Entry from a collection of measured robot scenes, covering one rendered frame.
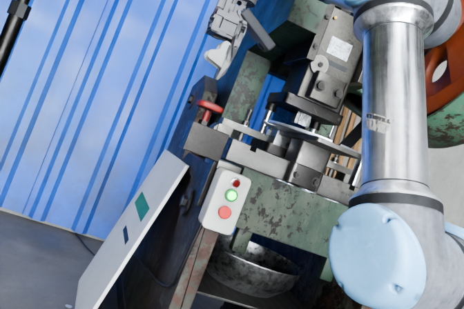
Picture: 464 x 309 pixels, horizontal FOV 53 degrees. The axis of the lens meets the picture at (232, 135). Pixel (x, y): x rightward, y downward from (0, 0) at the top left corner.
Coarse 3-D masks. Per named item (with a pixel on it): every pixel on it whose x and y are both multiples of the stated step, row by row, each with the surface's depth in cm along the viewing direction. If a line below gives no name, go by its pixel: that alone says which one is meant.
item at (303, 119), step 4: (296, 112) 144; (300, 112) 143; (296, 116) 143; (300, 116) 142; (304, 116) 143; (308, 116) 143; (292, 120) 144; (296, 120) 143; (300, 120) 142; (304, 120) 143; (308, 120) 144; (300, 124) 142; (304, 124) 143; (308, 124) 144
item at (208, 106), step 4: (200, 100) 111; (204, 100) 110; (196, 104) 114; (200, 104) 110; (204, 104) 110; (208, 104) 110; (212, 104) 110; (204, 108) 115; (208, 108) 111; (212, 108) 110; (216, 108) 111; (220, 108) 111; (204, 112) 113; (208, 112) 113; (216, 112) 114; (220, 112) 111; (204, 116) 113; (208, 116) 113; (204, 120) 113
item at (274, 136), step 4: (268, 132) 145; (272, 132) 142; (276, 132) 138; (272, 136) 141; (276, 136) 138; (280, 136) 138; (268, 140) 142; (272, 140) 139; (276, 140) 138; (280, 140) 138; (284, 140) 139; (288, 140) 139; (276, 144) 138; (280, 144) 138; (284, 144) 139; (288, 144) 139
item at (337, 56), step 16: (336, 16) 137; (352, 16) 138; (336, 32) 137; (352, 32) 138; (320, 48) 136; (336, 48) 137; (352, 48) 139; (304, 64) 138; (320, 64) 134; (336, 64) 138; (352, 64) 139; (288, 80) 146; (304, 80) 135; (320, 80) 133; (336, 80) 135; (304, 96) 136; (320, 96) 134; (336, 96) 134; (336, 112) 139
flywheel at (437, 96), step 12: (456, 36) 149; (432, 48) 158; (444, 48) 153; (456, 48) 147; (432, 60) 156; (444, 60) 155; (456, 60) 145; (432, 72) 158; (444, 72) 148; (456, 72) 143; (432, 84) 151; (444, 84) 146; (456, 84) 136; (432, 96) 144; (444, 96) 139; (456, 96) 134; (432, 108) 142
